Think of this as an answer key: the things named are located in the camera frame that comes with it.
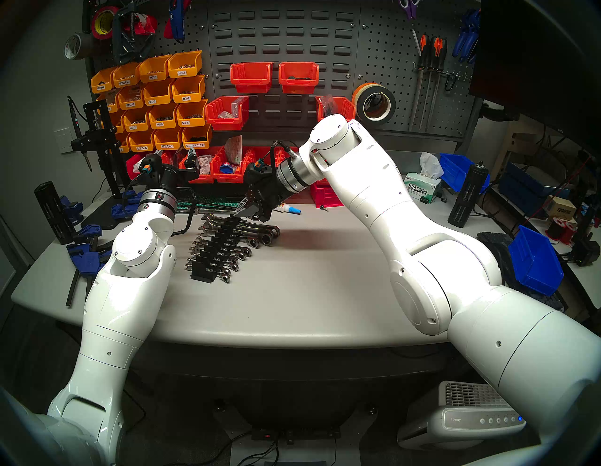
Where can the yellow bin labelled M3-6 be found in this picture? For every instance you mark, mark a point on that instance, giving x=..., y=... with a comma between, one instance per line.
x=190, y=113

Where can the blue plastic cap piece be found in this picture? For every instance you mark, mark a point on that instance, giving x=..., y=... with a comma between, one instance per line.
x=225, y=168

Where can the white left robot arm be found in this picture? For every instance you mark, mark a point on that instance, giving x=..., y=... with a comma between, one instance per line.
x=127, y=300

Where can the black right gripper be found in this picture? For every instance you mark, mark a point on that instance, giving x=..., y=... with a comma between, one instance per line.
x=267, y=188

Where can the white Coway air purifier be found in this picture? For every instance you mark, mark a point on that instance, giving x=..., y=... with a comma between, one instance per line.
x=469, y=415

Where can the red yellow tape roll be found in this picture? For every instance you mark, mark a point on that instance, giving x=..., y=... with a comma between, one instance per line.
x=95, y=23

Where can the grey duct tape roll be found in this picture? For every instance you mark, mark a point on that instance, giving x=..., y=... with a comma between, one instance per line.
x=75, y=46

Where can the black computer monitor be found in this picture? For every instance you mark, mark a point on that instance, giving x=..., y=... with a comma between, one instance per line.
x=540, y=61

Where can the largest chrome racked wrench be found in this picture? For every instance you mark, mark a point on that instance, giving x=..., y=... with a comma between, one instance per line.
x=272, y=231

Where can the yellow bin labelled M4X4X6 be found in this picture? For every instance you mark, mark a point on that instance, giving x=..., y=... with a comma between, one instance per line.
x=130, y=97

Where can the large orange white tape roll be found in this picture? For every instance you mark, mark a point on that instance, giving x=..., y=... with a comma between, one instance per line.
x=359, y=101

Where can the yellow bin labelled M2.5-6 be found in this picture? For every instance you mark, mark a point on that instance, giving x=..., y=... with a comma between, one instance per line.
x=141, y=141

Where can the yellow bin labelled M3X8 BAD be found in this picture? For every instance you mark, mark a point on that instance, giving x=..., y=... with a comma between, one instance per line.
x=126, y=75

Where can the blue plastic bin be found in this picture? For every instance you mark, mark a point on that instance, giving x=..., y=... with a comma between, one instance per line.
x=535, y=260
x=455, y=171

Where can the black screw clamp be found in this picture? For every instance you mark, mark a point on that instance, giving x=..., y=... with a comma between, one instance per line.
x=127, y=44

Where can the black soldering iron stand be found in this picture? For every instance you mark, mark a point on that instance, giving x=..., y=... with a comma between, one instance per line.
x=101, y=141

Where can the yellow bin labelled M4X6X6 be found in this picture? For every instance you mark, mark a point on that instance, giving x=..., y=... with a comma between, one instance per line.
x=109, y=102

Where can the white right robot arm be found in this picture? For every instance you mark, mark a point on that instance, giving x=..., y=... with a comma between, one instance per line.
x=422, y=244

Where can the black ribbed cylinder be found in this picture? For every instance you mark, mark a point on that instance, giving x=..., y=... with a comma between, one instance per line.
x=469, y=197
x=54, y=211

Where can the blue bar clamp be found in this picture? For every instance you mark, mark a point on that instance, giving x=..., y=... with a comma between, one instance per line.
x=124, y=207
x=89, y=231
x=71, y=209
x=87, y=260

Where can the black power strip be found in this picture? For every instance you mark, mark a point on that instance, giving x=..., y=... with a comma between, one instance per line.
x=293, y=434

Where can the black soldering iron pen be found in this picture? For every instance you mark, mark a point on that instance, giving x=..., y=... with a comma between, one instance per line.
x=74, y=120

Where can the red clamp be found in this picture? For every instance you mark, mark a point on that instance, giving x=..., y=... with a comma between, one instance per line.
x=146, y=23

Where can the black wrench holder rack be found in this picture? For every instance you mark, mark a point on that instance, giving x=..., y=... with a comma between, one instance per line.
x=204, y=277

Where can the black bench device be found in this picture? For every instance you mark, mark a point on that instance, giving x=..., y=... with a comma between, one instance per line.
x=587, y=249

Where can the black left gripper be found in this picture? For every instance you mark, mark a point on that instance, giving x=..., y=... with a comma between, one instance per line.
x=168, y=177

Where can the white wall plate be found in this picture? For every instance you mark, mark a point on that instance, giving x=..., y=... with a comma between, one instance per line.
x=63, y=141

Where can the clear packet of parts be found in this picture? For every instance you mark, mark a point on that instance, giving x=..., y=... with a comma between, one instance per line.
x=233, y=149

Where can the yellow bin labelled M3X5X4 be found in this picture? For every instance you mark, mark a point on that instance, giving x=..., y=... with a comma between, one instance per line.
x=102, y=81

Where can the yellow bin labelled M3-8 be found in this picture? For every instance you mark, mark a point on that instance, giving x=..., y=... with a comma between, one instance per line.
x=162, y=116

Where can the clear plastic parts box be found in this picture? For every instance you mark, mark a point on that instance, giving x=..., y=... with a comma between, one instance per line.
x=230, y=109

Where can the yellow bin labelled M3-12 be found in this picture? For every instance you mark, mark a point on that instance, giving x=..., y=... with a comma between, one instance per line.
x=135, y=120

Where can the clear labelled screw bags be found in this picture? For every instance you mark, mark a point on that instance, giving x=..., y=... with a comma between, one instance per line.
x=204, y=164

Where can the yellow bin labelled M3-4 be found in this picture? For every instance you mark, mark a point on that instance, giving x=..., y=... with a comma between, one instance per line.
x=188, y=89

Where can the clear bag black parts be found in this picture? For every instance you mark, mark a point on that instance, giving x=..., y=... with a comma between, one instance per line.
x=328, y=105

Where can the small cardboard box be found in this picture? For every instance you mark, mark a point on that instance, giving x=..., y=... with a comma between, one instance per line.
x=561, y=206

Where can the yellow bin labelled M2.5-5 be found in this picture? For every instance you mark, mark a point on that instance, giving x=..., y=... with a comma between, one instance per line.
x=166, y=138

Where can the black carabiner hook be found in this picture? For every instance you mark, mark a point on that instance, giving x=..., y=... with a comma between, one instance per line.
x=450, y=84

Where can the yellow bin labelled M4-6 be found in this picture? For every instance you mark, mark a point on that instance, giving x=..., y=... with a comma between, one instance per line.
x=157, y=93

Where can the chrome racked ratchet wrench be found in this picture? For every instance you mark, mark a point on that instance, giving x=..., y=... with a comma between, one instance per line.
x=239, y=257
x=244, y=240
x=233, y=267
x=237, y=249
x=251, y=234

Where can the red hanging storage bin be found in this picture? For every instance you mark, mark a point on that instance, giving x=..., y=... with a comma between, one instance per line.
x=298, y=77
x=227, y=123
x=346, y=109
x=251, y=77

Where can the black computer keyboard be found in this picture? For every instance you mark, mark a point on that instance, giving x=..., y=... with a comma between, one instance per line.
x=493, y=239

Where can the green cutting mat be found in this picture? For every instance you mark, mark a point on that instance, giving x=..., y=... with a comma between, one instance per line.
x=220, y=205

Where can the yellow bin labelled M2.5-8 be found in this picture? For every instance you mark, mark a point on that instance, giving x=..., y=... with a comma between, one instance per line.
x=123, y=143

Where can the white glue bottle blue cap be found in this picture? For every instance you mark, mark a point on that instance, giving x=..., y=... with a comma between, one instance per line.
x=291, y=210

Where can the yellow bin labelled M3X6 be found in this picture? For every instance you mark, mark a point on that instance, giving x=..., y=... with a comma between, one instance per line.
x=184, y=65

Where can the yellow bin labelled M4-0.7 HEX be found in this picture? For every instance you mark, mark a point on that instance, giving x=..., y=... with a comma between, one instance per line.
x=196, y=137

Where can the smallest chrome racked wrench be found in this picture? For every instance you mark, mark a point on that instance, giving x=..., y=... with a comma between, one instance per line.
x=226, y=278

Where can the thin black rod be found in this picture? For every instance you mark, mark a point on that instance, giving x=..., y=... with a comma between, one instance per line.
x=220, y=206
x=188, y=212

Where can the Kimtech tissue box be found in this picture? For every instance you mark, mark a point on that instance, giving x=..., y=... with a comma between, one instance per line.
x=420, y=189

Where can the yellow bin labelled M3-16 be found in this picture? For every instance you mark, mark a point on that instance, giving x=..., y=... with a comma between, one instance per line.
x=116, y=123

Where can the grey pegboard back panel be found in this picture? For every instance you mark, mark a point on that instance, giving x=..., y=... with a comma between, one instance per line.
x=375, y=47

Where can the dark blue crate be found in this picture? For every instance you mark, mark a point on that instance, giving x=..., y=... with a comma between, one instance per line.
x=521, y=188

